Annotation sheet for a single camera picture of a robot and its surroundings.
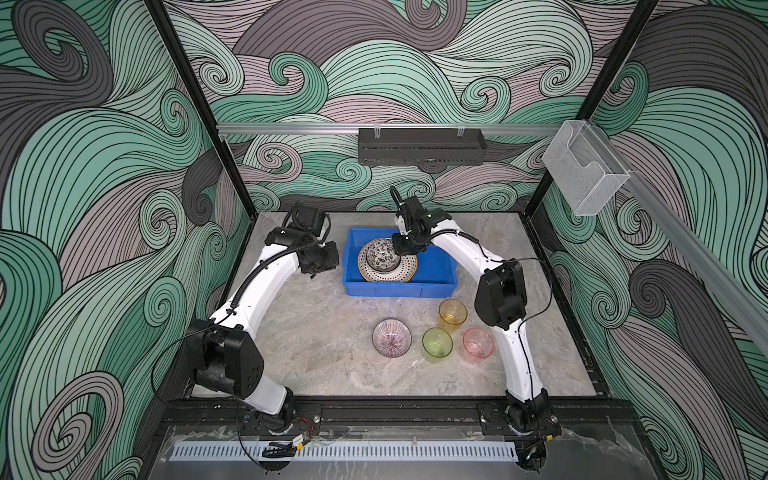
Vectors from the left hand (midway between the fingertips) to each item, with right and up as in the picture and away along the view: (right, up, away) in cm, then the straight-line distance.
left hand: (335, 259), depth 83 cm
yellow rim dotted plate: (+22, -4, +18) cm, 28 cm away
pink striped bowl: (+16, -23, +3) cm, 28 cm away
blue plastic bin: (+32, -7, +18) cm, 37 cm away
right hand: (+19, +2, +13) cm, 23 cm away
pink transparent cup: (+41, -25, +2) cm, 48 cm away
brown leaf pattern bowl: (+13, 0, +15) cm, 20 cm away
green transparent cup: (+29, -25, +3) cm, 39 cm away
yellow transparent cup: (+36, -18, +9) cm, 41 cm away
